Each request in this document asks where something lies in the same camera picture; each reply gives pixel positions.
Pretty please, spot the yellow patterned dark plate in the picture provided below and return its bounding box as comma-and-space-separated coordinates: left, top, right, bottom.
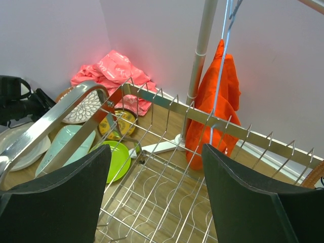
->
98, 108, 138, 141

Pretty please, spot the lime green plate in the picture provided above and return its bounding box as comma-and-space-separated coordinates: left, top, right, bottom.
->
100, 140, 131, 184

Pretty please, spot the pale blue rectangular dish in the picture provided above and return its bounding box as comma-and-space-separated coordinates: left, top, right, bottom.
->
34, 125, 97, 178

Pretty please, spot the steel two-tier dish rack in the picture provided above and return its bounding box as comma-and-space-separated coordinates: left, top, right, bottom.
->
1, 81, 323, 242

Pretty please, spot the white ringed grey plate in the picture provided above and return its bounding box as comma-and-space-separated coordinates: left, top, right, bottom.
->
0, 124, 52, 172

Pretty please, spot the white clothes rack frame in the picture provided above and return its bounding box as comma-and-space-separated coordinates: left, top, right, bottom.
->
128, 0, 324, 156

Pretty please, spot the orange cloth on hanger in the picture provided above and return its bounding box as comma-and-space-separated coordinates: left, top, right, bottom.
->
185, 39, 241, 170

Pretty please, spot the small floral brown-rim plate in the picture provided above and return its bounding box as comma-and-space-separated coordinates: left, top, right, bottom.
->
63, 91, 101, 124

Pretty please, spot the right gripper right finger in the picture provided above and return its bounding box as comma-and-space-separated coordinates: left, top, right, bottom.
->
201, 144, 323, 242

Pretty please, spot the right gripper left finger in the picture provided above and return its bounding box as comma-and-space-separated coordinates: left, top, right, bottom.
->
1, 145, 111, 242

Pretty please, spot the large floral brown-rim plate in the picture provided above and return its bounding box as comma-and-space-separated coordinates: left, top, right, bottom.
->
301, 161, 324, 189

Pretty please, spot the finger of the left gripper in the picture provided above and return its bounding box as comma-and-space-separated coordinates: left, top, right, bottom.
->
31, 88, 56, 122

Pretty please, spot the pink plastic bag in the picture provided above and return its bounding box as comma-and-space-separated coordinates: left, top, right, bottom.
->
70, 49, 159, 117

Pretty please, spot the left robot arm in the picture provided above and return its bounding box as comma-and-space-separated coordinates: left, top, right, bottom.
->
1, 75, 56, 128

